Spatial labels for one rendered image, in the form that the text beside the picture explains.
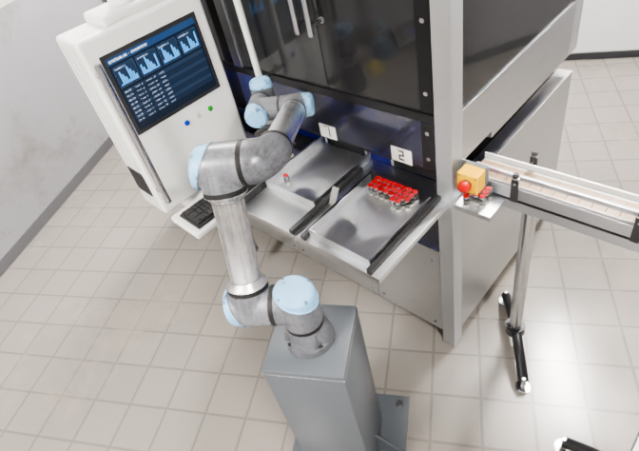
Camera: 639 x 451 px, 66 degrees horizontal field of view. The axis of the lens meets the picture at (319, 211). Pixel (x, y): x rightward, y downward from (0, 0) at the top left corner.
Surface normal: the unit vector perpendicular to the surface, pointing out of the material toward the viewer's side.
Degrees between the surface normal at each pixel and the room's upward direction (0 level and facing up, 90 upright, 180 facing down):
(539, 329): 0
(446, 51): 90
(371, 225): 0
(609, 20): 90
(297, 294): 8
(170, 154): 90
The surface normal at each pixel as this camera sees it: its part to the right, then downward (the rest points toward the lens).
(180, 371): -0.19, -0.73
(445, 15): -0.65, 0.59
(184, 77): 0.71, 0.36
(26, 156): 0.96, 0.00
